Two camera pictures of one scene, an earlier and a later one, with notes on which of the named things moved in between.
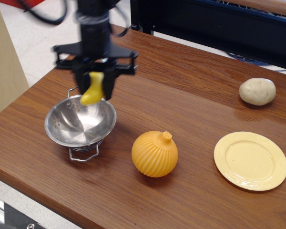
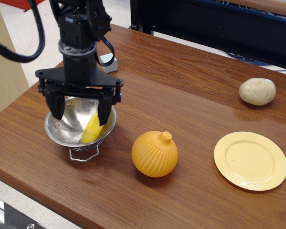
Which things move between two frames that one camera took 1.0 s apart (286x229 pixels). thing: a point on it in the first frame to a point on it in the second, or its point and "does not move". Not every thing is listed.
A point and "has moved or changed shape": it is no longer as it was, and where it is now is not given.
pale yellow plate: [250, 161] does not move
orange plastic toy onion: [154, 154] does not move
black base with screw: [14, 219] does not move
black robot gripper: [94, 53] to [79, 77]
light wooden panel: [7, 79] does not move
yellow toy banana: [96, 92] has moved or changed shape
